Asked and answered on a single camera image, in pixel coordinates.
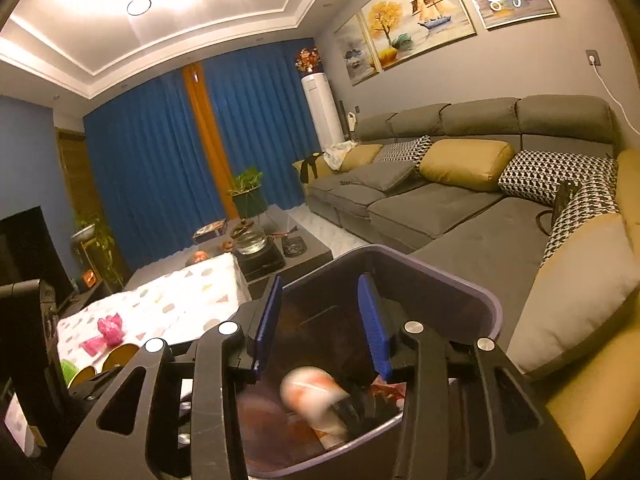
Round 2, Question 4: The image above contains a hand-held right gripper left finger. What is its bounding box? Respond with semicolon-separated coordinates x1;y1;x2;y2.
52;275;283;480

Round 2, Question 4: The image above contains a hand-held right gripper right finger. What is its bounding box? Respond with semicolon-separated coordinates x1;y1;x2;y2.
357;274;586;480

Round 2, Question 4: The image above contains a grey plastic bin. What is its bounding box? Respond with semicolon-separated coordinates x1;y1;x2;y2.
235;244;505;480

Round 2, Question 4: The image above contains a dented red paper cup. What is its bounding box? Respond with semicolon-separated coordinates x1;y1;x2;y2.
67;365;101;386

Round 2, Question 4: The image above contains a white orange paper cup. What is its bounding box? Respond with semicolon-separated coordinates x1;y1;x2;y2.
280;366;351;448

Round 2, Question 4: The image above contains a pink wrapper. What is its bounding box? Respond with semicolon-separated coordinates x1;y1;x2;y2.
81;312;127;357

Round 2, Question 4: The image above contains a black electric stove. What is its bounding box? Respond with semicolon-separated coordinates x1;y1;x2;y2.
235;245;287;281

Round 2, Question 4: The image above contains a dark television cabinet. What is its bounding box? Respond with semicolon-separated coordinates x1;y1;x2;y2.
60;280;113;321

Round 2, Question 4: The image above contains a dark coffee table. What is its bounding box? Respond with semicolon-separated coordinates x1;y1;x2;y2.
125;203;333;291

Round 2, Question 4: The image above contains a glass teapot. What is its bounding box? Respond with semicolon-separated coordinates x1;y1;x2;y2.
232;222;268;256

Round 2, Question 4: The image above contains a black television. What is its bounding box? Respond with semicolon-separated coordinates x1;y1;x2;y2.
0;206;73;306

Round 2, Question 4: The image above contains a patterned tray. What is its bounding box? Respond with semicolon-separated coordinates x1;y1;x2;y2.
192;220;228;238

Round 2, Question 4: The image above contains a trailing plant on stand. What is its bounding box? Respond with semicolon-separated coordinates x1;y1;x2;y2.
70;212;123;291

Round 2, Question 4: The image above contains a potted plant in dark pot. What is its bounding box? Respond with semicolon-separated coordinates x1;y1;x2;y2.
227;167;268;221

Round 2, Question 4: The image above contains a grey sectional sofa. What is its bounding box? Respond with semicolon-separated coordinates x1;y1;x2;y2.
292;95;640;480

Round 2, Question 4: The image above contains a flat grey cushion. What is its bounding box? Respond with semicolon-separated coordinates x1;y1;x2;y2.
347;160;416;193

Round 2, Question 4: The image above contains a black cloth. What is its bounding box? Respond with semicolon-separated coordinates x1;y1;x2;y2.
298;152;323;183

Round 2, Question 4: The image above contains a small yellow cushion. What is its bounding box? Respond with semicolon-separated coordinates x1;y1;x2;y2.
342;144;383;171

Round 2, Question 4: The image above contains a white cloth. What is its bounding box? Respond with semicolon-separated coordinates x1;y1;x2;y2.
322;141;358;170

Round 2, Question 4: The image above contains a small houndstooth cushion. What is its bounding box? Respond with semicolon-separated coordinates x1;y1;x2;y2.
375;135;433;163

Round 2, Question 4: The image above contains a large yellow cushion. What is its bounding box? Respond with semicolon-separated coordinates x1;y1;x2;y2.
419;139;516;193

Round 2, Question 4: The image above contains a blue curtain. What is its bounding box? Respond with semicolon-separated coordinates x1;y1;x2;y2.
202;37;321;211
82;66;236;271

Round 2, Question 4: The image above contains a large grey cushion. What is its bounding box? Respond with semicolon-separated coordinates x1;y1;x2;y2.
507;212;640;376

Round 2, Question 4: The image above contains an orange curtain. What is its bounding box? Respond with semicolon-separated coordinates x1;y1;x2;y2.
181;62;240;221

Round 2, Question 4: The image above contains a long houndstooth cushion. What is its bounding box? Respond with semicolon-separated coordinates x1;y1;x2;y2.
541;180;623;266

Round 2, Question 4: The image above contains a white standing air conditioner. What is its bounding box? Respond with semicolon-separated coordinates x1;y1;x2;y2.
301;74;346;148

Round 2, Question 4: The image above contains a black handbag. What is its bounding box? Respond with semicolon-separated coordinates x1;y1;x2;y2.
537;180;581;233

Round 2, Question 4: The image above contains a black white patterned cushion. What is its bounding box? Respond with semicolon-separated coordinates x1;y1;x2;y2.
497;150;618;206

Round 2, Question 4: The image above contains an artificial flower decoration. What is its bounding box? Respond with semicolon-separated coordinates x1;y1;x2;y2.
295;47;321;75

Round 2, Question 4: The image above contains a small landscape painting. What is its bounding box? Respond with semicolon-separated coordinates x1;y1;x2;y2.
334;14;378;86

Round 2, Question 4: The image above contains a tree and sailboat painting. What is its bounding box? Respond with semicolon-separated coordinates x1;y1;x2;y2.
361;0;477;72

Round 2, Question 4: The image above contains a white cable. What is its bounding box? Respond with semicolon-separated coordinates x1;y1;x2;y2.
595;62;640;136

